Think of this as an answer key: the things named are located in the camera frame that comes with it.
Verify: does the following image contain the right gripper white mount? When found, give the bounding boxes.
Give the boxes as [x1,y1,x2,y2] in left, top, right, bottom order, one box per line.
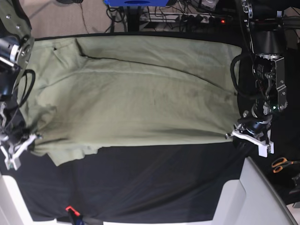
[0,103,43,171]

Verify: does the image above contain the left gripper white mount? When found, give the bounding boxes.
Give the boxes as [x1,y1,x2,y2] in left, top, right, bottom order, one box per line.
[225,110,275,158]

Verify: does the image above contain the olive green T-shirt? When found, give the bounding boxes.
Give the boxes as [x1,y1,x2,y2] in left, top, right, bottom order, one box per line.
[21,36,241,165]

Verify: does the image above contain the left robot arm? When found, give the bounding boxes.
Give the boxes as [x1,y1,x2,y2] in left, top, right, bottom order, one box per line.
[226,0,288,158]

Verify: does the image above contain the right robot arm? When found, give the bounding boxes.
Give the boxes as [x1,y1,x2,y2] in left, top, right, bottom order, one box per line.
[0,0,40,170]

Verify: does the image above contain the black table cloth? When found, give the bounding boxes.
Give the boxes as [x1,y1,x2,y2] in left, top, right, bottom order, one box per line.
[0,34,300,224]

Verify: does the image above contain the red black clamp bottom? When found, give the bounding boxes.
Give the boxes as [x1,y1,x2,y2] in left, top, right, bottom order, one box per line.
[65,206,85,225]

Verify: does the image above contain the white power strip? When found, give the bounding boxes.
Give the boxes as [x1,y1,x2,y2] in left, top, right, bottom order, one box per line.
[140,12,233,24]

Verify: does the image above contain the blue plastic bin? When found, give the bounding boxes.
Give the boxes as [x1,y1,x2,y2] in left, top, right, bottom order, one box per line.
[104,0,169,7]

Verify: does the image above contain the orange handled scissors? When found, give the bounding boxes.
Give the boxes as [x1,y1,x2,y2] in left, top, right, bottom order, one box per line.
[271,157,300,173]

